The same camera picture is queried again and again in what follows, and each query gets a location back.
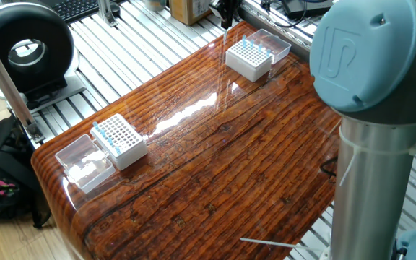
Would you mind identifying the black power adapter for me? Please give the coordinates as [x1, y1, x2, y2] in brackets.
[283, 0, 334, 20]

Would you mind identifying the white pipette tip rack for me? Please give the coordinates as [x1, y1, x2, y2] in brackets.
[90, 113, 149, 171]
[225, 38, 273, 83]

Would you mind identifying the black computer keyboard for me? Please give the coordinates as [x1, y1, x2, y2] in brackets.
[41, 0, 122, 23]

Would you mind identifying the black base cable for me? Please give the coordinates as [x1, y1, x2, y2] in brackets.
[318, 155, 339, 178]

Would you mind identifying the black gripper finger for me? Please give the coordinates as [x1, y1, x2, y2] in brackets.
[225, 0, 243, 30]
[210, 0, 229, 30]

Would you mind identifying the brown cardboard box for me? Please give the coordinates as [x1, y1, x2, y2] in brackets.
[168, 0, 215, 26]

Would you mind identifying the white cable tie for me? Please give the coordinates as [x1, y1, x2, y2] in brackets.
[239, 237, 326, 253]
[339, 126, 416, 188]

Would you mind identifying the black backpack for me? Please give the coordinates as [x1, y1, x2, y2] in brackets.
[0, 115, 52, 229]

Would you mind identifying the aluminium frame post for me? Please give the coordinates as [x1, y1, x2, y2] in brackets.
[0, 21, 46, 144]

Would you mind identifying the clear plastic rack lid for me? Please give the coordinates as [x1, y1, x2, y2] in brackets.
[55, 134, 116, 194]
[246, 28, 292, 65]

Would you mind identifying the small metal bracket stand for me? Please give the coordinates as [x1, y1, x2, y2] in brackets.
[97, 0, 118, 27]

